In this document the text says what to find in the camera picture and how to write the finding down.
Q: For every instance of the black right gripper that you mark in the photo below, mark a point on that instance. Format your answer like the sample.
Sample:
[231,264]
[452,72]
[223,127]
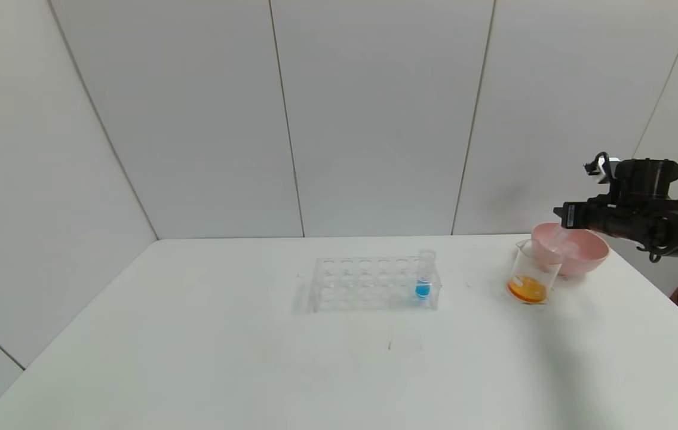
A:
[571,214]

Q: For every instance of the test tube with yellow pigment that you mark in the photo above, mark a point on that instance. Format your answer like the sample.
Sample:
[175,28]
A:
[557,239]

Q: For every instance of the clear glass beaker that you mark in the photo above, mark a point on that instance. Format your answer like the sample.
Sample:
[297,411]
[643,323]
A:
[527,289]

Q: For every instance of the test tube with blue pigment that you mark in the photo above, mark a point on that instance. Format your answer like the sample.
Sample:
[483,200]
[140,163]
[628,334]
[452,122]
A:
[423,290]

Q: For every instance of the clear acrylic test tube rack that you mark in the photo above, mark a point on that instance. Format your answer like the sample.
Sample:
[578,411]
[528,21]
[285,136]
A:
[344,286]

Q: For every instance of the pink bowl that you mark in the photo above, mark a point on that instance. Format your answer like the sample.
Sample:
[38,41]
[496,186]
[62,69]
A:
[589,254]

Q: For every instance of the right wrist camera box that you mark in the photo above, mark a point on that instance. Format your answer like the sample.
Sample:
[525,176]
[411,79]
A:
[604,170]

